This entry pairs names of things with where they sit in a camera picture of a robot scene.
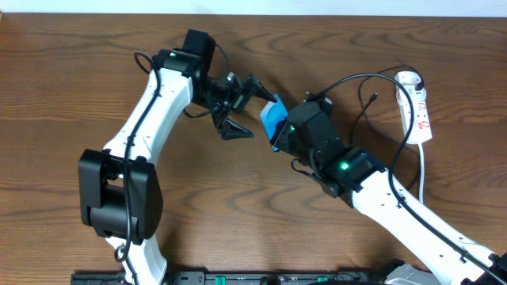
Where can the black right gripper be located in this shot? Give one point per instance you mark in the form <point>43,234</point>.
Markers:
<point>283,134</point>

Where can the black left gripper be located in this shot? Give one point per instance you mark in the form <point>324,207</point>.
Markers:
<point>230,102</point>

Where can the blue Galaxy smartphone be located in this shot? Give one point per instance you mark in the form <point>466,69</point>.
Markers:
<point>271,115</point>

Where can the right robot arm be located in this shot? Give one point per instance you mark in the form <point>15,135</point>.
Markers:
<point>365,184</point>

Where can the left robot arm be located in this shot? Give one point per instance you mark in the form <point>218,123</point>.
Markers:
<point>120,196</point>

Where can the white charger plug adapter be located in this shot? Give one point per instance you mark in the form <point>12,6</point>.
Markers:
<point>412,82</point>

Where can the white power strip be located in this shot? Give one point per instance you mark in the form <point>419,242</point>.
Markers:
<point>421,131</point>

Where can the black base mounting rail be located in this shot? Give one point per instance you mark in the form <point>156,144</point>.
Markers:
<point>227,278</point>

